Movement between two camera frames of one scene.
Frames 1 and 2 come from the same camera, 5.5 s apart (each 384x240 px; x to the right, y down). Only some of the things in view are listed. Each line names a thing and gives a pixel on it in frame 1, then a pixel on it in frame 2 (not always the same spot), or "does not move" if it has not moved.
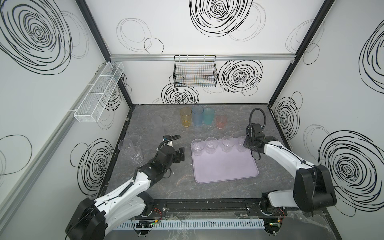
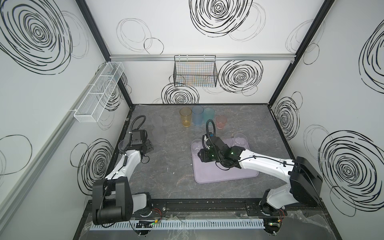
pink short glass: [220, 121] does not move
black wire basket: [195, 71] does not move
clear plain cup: [125, 146] does not move
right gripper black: [250, 141] -> [202, 154]
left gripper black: [180, 154] -> [148, 146]
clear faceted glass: [197, 146] does not move
